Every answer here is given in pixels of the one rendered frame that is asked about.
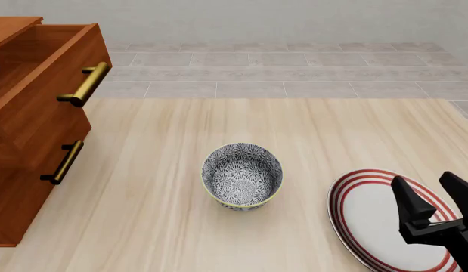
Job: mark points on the wooden cabinet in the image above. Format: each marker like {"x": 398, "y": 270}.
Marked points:
{"x": 8, "y": 215}

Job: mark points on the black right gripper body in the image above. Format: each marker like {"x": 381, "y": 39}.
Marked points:
{"x": 441, "y": 235}

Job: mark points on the blue patterned bowl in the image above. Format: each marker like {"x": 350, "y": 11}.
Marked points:
{"x": 241, "y": 177}

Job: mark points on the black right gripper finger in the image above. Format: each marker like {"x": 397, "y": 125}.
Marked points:
{"x": 409, "y": 199}
{"x": 462, "y": 192}

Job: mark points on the white plate with red rings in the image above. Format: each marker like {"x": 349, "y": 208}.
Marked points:
{"x": 369, "y": 215}

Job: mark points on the closed wooden drawer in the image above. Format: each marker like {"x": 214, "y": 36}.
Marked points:
{"x": 29, "y": 153}

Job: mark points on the open wooden drawer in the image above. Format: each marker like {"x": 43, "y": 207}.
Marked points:
{"x": 41, "y": 93}

